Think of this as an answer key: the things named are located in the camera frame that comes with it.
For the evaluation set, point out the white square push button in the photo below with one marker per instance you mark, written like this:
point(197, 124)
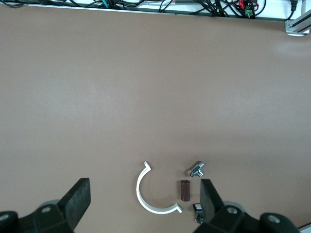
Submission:
point(197, 208)

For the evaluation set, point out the silver metal tee fitting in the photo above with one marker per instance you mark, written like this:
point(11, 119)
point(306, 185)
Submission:
point(195, 169)

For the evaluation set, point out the white semicircular pipe clamp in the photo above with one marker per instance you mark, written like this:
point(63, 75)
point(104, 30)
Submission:
point(138, 191)

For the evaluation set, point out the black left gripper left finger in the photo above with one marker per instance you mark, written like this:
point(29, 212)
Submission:
point(73, 201)

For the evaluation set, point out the dark brown cylinder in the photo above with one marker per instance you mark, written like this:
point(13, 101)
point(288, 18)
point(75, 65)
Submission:
point(185, 191)

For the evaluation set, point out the aluminium camera post with foot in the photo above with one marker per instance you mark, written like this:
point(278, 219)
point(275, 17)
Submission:
point(295, 29)

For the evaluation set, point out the green terminal connector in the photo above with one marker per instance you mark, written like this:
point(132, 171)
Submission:
point(249, 13)

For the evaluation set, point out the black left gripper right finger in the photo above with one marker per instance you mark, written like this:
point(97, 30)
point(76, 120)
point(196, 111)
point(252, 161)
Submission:
point(209, 201)

